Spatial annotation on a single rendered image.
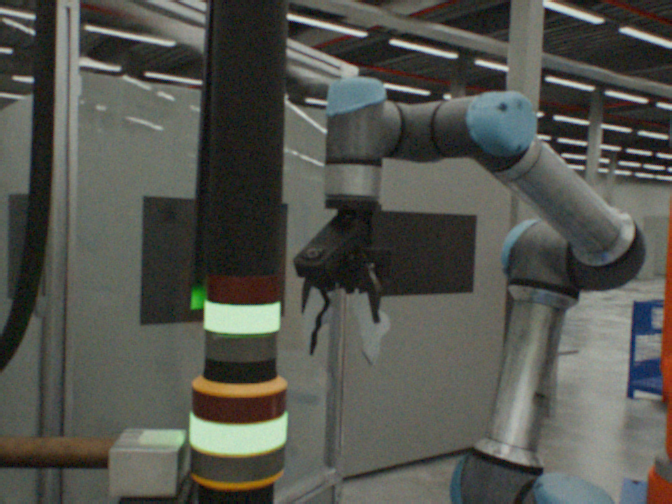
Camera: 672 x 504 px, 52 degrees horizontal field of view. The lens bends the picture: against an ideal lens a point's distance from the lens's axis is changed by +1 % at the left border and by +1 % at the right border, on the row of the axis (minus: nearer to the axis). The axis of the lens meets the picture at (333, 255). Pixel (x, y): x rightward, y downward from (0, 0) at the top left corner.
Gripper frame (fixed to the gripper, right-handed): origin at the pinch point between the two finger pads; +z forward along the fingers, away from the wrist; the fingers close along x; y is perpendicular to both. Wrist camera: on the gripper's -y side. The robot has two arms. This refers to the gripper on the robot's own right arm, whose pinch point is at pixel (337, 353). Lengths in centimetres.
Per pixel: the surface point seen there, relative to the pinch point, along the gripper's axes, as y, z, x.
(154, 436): -53, -7, -22
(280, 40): -50, -25, -27
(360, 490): 286, 148, 151
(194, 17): 19, -53, 45
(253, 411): -52, -9, -27
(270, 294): -51, -14, -27
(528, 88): 612, -156, 156
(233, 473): -52, -6, -26
